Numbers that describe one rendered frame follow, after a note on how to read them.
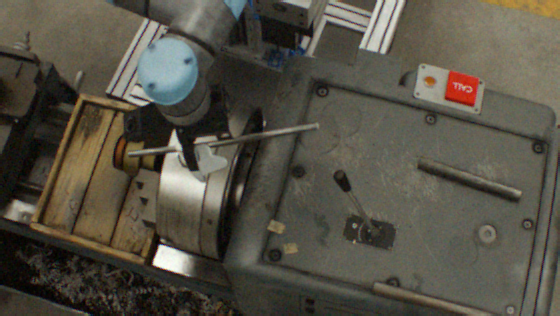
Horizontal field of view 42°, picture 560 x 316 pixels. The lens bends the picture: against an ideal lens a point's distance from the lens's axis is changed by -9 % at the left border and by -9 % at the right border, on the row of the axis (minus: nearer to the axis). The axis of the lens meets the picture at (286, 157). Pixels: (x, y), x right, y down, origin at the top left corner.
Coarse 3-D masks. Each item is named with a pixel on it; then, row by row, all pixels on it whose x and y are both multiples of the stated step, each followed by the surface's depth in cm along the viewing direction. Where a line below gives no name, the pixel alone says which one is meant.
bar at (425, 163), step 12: (432, 168) 135; (444, 168) 134; (456, 168) 134; (456, 180) 134; (468, 180) 133; (480, 180) 133; (492, 180) 134; (492, 192) 133; (504, 192) 132; (516, 192) 132
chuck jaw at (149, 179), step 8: (144, 176) 153; (152, 176) 153; (144, 184) 153; (152, 184) 153; (144, 192) 152; (152, 192) 152; (144, 200) 153; (152, 200) 151; (152, 208) 150; (144, 216) 149; (152, 216) 149; (144, 224) 152; (152, 224) 150; (168, 240) 151
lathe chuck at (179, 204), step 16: (176, 160) 141; (160, 176) 141; (176, 176) 140; (192, 176) 140; (208, 176) 140; (160, 192) 141; (176, 192) 141; (192, 192) 140; (160, 208) 143; (176, 208) 142; (192, 208) 141; (160, 224) 145; (176, 224) 144; (192, 224) 143; (176, 240) 148; (192, 240) 146
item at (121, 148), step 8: (120, 136) 156; (120, 144) 154; (128, 144) 154; (136, 144) 154; (120, 152) 154; (112, 160) 155; (120, 160) 154; (128, 160) 154; (136, 160) 153; (144, 160) 154; (152, 160) 154; (160, 160) 159; (120, 168) 156; (128, 168) 154; (136, 168) 153; (144, 168) 155; (152, 168) 154; (160, 168) 159; (136, 176) 156
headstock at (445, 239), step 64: (320, 64) 145; (320, 128) 140; (384, 128) 140; (448, 128) 139; (512, 128) 139; (256, 192) 137; (320, 192) 135; (384, 192) 135; (448, 192) 135; (256, 256) 131; (320, 256) 131; (384, 256) 131; (448, 256) 130; (512, 256) 130
